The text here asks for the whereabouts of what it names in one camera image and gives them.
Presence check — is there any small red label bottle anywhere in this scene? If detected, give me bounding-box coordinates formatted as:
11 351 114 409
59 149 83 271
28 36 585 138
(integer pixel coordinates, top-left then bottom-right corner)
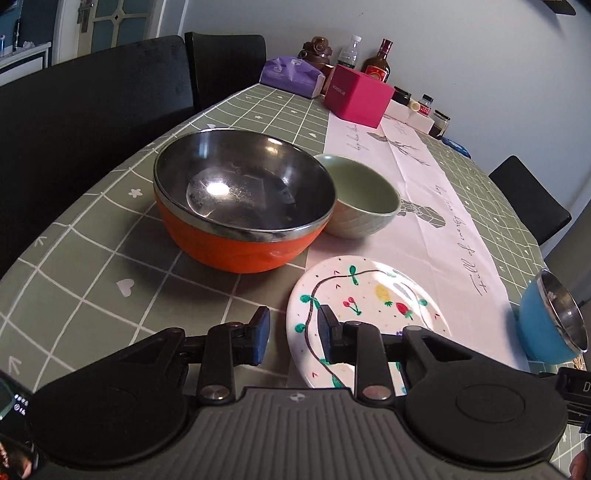
419 94 434 117

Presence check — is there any right black chair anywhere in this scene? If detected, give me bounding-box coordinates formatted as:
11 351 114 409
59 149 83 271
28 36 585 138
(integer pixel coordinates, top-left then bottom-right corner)
489 155 572 245

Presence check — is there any brown liquor bottle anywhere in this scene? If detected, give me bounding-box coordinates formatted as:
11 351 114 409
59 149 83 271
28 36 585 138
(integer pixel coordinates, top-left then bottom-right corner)
361 39 393 83

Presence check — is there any blue packet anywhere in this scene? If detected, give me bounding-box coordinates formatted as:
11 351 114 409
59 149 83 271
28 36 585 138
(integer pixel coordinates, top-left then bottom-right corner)
441 137 472 159

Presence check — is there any clear water bottle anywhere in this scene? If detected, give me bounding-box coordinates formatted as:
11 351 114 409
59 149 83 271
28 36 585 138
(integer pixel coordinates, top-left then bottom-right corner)
338 35 362 69

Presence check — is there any far left black chair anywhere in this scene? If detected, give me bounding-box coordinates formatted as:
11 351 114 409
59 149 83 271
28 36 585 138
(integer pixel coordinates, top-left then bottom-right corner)
184 32 266 111

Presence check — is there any orange steel bowl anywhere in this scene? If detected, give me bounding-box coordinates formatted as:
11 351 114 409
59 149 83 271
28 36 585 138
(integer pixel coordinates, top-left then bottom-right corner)
153 128 337 274

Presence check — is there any white drawer cabinet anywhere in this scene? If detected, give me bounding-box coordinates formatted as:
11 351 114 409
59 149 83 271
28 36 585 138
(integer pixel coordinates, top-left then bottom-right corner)
0 42 52 86

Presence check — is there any green ceramic bowl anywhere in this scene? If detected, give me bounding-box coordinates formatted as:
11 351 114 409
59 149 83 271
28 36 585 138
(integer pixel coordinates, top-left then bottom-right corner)
315 154 402 240

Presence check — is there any brown ceramic teapot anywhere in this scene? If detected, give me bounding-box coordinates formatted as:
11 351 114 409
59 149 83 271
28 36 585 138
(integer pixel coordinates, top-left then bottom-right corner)
297 36 332 77

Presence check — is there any purple tissue pack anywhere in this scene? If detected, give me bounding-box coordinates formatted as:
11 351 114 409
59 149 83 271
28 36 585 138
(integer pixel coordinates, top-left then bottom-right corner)
259 56 325 99

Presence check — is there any small cream tube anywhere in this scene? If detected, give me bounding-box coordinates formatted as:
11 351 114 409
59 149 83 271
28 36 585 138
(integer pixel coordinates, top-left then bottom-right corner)
409 100 421 112

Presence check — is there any glass panel door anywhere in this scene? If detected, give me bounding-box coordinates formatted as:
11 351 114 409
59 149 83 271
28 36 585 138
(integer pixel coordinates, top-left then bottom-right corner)
52 0 188 64

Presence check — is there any person right hand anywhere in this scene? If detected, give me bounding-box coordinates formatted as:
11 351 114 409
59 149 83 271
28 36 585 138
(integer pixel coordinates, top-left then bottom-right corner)
569 450 590 480

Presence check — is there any pink deer table runner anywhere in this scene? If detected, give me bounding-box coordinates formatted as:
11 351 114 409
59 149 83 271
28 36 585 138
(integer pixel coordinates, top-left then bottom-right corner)
304 116 528 370

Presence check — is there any green checkered tablecloth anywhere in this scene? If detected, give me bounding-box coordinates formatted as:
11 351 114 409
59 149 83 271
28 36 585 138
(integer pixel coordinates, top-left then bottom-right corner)
0 82 591 474

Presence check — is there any pink square box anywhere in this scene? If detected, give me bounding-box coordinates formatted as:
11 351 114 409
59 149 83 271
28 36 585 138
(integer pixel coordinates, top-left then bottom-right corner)
324 65 394 128

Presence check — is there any black lid jar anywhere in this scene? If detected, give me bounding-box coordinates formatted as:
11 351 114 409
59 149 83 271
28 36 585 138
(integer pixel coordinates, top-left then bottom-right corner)
392 86 412 106

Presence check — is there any dark glass jar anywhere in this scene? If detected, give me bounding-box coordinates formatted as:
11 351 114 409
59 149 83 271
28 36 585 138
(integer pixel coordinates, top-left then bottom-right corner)
429 109 451 139

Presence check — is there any near left black chair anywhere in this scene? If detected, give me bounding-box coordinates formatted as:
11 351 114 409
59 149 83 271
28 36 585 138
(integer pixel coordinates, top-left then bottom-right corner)
1 35 193 272

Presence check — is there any blue steel bowl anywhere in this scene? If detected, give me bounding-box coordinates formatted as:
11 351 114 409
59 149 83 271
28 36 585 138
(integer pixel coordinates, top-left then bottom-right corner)
517 269 589 365

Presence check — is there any white painted fruit plate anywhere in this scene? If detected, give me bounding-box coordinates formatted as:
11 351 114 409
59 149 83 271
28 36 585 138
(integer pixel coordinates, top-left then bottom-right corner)
286 255 452 388

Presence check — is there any black chair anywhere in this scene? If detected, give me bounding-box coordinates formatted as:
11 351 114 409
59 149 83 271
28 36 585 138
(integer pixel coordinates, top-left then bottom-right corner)
1 35 193 272
184 32 266 111
489 155 572 245

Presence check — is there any white box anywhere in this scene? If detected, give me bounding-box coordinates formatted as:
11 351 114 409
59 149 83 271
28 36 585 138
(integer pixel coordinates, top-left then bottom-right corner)
385 100 434 134

